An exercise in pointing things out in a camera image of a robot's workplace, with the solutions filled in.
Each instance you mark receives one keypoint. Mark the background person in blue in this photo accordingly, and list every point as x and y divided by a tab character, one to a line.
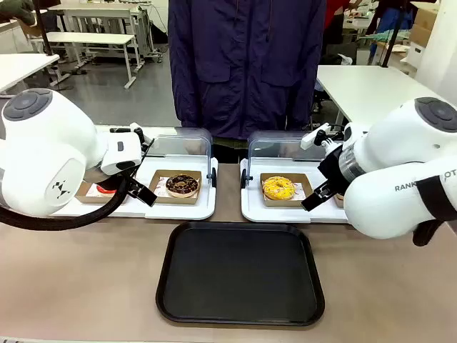
392	16

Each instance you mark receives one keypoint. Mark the olive green jacket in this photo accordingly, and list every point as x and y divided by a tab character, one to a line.
14	9

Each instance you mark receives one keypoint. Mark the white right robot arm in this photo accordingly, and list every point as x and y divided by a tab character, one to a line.
403	160

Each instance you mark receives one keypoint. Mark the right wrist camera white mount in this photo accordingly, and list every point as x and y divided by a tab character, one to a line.
310	138

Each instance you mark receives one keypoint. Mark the chocolate donut with nuts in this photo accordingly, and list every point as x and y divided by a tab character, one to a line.
182	186

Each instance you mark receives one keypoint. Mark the clear display lid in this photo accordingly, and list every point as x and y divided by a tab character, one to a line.
185	143
275	143

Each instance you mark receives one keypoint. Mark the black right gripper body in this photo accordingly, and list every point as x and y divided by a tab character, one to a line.
330	171

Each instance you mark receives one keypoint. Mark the white storage box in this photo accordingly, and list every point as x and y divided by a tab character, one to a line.
416	53

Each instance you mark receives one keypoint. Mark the person in navy jacket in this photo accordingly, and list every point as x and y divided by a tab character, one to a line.
246	64

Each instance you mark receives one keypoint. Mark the black plastic serving tray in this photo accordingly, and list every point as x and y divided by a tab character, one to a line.
239	275

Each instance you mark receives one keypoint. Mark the white printed paper liner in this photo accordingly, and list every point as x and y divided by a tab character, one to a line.
161	184
301	189

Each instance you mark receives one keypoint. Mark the white display tray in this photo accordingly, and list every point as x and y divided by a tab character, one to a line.
271	214
178	211

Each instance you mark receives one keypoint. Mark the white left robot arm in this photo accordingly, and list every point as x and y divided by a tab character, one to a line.
46	150

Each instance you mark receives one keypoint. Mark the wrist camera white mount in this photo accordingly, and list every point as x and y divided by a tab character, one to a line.
310	138
136	130

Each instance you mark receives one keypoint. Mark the white low bench table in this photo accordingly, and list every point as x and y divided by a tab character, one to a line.
89	38

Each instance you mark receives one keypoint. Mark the person's right forearm navy sleeve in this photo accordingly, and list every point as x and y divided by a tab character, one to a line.
184	93

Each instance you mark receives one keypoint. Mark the background person in red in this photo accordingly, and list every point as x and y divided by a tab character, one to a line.
335	21

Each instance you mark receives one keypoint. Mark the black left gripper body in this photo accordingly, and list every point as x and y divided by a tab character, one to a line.
112	178

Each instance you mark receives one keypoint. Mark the cardboard tray under red donut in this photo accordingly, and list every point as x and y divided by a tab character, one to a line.
85	196

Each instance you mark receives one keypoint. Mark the yellow glazed donut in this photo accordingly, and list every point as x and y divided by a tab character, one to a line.
278	187

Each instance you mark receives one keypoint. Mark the white background desk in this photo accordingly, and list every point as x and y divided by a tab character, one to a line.
93	9

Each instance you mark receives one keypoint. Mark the black vertical pole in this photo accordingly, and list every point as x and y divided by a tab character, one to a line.
43	28

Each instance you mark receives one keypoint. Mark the black slanted pole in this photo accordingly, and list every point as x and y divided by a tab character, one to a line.
392	32

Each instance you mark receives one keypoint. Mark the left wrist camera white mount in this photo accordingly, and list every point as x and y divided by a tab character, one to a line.
136	130

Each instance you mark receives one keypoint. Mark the brown cardboard box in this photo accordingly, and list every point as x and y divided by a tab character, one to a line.
423	25

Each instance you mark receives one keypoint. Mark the large white side table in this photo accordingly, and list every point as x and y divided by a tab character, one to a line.
371	85

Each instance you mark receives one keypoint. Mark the yellow donut in cardboard tray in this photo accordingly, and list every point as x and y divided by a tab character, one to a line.
285	203

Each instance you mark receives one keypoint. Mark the red glazed donut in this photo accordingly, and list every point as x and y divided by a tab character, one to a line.
105	190

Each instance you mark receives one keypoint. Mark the white table with black pole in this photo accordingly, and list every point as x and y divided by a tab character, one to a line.
21	68

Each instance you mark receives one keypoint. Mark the person's left forearm navy sleeve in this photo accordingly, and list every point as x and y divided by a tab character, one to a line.
303	93

